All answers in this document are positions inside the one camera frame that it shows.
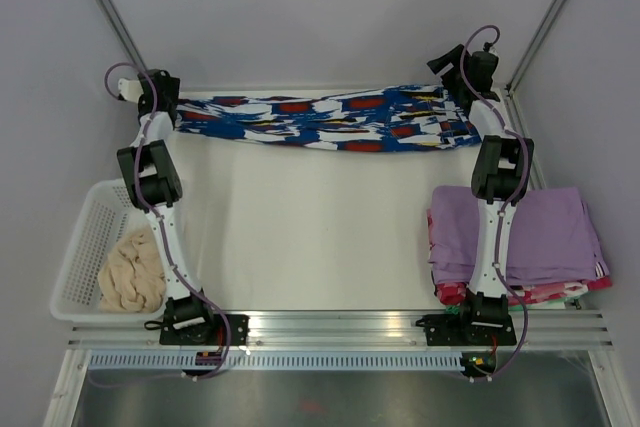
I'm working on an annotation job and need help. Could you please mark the blue patterned trousers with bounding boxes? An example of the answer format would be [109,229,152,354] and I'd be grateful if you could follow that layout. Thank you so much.
[176,85,481,153]

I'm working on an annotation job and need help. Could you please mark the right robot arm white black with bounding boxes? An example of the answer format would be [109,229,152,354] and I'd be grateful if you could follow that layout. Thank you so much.
[428,43,533,343]

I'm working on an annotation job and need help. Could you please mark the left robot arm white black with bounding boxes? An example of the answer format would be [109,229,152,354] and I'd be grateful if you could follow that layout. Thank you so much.
[115,69,218,344]

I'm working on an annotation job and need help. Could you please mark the pink patterned folded trousers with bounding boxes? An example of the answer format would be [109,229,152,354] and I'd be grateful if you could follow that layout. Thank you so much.
[427,206,612,305]

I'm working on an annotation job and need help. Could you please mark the white perforated plastic basket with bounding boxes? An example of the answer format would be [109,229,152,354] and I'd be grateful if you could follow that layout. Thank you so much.
[50,179,163,325]

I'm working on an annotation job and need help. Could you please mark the cream crumpled garment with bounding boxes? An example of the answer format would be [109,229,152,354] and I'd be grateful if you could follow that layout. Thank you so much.
[97,226,166,314]

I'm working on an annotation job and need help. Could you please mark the green folded garment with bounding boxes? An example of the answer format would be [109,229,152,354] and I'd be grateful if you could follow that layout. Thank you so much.
[444,303,464,316]

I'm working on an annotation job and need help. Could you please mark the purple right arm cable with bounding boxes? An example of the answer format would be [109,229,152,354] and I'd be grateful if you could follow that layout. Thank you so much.
[439,25,531,383]

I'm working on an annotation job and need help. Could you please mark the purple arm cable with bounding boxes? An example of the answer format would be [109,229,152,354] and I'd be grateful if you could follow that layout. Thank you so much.
[439,25,531,383]
[89,62,231,389]

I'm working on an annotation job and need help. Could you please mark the left aluminium frame post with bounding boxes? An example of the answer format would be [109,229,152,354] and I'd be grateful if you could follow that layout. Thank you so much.
[94,0,147,69]

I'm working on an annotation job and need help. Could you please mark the aluminium frame post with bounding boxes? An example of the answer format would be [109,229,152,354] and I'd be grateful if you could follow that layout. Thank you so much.
[94,0,147,69]
[506,0,569,96]

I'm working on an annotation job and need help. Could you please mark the right aluminium frame post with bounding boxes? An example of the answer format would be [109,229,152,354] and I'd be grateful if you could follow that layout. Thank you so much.
[506,0,569,96]

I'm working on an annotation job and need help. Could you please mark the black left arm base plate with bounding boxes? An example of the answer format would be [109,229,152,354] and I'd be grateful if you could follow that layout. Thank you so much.
[157,296,249,348]

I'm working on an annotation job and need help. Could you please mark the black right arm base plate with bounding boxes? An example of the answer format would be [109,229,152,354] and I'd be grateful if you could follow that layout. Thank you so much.
[415,291,517,347]

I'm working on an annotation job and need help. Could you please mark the aluminium mounting rail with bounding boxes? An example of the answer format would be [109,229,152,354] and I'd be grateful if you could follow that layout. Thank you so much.
[67,309,613,351]

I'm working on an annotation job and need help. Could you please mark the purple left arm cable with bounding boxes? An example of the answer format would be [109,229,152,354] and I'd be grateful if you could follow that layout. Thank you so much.
[89,62,231,389]

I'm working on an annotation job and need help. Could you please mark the white slotted cable duct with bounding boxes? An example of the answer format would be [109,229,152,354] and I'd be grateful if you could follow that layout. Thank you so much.
[88,350,495,373]

